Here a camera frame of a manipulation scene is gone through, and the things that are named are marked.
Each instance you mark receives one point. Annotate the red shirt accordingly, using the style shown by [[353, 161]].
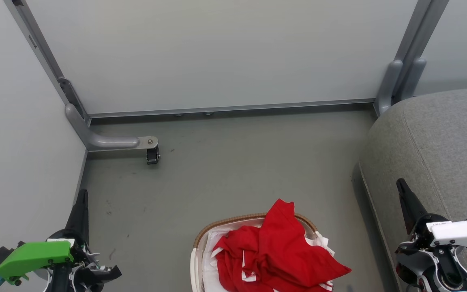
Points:
[[282, 251]]

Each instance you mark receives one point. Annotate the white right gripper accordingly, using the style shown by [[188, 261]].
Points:
[[462, 234]]

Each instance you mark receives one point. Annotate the grey metal partition post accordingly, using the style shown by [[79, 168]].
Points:
[[418, 36], [41, 48]]

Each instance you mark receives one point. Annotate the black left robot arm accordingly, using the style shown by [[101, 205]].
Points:
[[61, 282]]

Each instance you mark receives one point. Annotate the grey fabric sofa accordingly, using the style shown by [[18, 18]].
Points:
[[432, 146]]

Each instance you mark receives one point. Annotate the black caster wheel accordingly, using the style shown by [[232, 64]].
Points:
[[153, 155]]

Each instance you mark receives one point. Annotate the white basket with wicker rim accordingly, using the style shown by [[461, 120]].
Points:
[[196, 267]]

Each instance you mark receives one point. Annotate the grey metal partition rail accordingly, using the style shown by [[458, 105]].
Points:
[[233, 108]]

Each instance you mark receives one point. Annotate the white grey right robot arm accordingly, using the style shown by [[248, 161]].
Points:
[[420, 263]]

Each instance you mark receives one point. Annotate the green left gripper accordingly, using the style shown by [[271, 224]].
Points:
[[35, 256]]

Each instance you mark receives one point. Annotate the grey metal partition foot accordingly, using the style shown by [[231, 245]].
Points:
[[108, 142], [414, 79], [389, 87]]

